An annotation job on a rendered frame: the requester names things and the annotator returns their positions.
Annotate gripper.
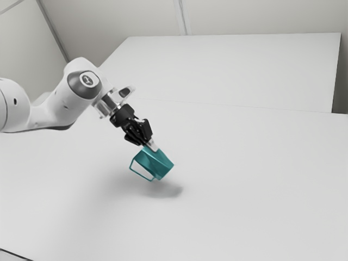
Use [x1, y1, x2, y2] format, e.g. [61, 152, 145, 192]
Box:
[109, 104, 160, 152]

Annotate teal faceted mug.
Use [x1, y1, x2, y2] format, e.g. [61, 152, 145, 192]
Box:
[129, 146, 175, 182]

